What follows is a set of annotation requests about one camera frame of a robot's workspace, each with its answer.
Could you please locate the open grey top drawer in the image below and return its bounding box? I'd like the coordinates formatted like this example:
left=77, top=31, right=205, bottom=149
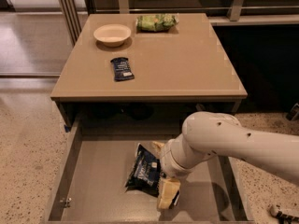
left=42, top=110, right=255, bottom=224

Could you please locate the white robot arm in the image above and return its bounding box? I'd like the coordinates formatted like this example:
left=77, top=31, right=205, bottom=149
left=152, top=111, right=299, bottom=209

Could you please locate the small dark blue snack pack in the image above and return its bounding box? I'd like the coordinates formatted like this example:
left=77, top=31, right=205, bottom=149
left=110, top=57, right=135, bottom=81

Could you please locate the green chip bag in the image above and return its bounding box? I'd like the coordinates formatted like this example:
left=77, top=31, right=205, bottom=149
left=135, top=14, right=178, bottom=32

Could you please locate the blue kettle chip bag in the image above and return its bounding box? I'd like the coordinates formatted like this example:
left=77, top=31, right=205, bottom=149
left=125, top=144, right=165, bottom=197

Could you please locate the tan cabinet counter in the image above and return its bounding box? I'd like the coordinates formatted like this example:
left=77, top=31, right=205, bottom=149
left=50, top=13, right=247, bottom=125

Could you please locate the metal railing frame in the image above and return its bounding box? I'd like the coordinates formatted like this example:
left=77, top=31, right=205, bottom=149
left=59, top=0, right=299, bottom=41

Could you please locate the robot base part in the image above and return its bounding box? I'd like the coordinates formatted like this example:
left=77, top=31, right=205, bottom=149
left=269, top=204, right=299, bottom=224

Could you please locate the dark object at right edge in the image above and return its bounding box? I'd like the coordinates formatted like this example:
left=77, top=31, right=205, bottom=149
left=286, top=103, right=299, bottom=121

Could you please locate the white bowl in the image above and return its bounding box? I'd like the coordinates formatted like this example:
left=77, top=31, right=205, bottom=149
left=93, top=24, right=131, bottom=48

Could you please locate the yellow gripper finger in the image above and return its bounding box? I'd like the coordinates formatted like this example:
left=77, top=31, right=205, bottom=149
left=152, top=141, right=164, bottom=156
left=157, top=177, right=180, bottom=210

